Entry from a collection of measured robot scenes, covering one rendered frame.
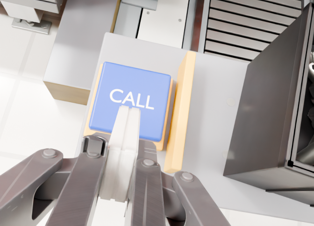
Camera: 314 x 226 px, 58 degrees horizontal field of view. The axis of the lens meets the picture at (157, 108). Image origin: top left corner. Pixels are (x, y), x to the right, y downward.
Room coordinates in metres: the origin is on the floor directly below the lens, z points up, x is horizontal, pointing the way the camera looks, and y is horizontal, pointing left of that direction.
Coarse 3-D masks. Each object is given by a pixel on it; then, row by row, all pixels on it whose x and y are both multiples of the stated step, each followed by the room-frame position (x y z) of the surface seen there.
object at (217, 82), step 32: (128, 64) 0.13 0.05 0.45; (160, 64) 0.15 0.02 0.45; (224, 64) 0.19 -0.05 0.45; (192, 96) 0.13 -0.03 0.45; (224, 96) 0.15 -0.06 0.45; (192, 128) 0.10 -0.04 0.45; (224, 128) 0.11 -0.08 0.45; (160, 160) 0.05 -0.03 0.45; (192, 160) 0.07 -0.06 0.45; (224, 160) 0.08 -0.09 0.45; (224, 192) 0.05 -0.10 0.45; (256, 192) 0.07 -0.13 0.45
